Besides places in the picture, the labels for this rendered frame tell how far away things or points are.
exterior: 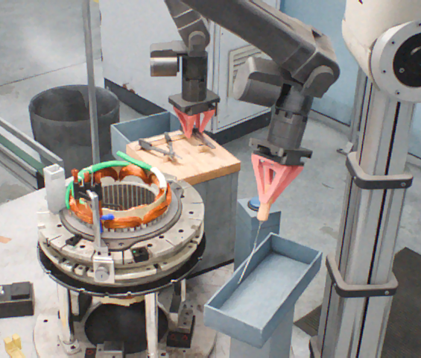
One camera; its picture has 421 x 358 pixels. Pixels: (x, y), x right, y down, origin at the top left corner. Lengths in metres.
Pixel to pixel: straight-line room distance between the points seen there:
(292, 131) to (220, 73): 2.57
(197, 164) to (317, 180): 2.11
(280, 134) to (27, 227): 0.96
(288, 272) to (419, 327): 1.55
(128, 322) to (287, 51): 0.77
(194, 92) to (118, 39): 2.69
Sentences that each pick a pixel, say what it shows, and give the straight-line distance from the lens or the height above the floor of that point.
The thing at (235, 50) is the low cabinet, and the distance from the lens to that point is 3.69.
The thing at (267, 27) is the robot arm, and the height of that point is 1.52.
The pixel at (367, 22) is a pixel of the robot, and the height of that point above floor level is 1.48.
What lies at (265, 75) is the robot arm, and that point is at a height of 1.43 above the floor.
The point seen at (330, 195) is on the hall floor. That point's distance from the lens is 3.54.
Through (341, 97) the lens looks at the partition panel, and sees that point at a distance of 3.89.
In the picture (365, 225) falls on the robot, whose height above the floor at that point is 1.07.
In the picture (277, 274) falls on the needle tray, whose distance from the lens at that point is 1.33.
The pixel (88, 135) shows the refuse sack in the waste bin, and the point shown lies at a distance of 2.94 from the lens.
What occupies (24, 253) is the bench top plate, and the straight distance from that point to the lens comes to 1.81.
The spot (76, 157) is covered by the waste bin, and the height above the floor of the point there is 0.39.
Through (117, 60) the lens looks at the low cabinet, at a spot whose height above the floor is 0.27.
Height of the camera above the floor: 1.85
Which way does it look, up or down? 31 degrees down
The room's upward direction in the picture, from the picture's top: 2 degrees clockwise
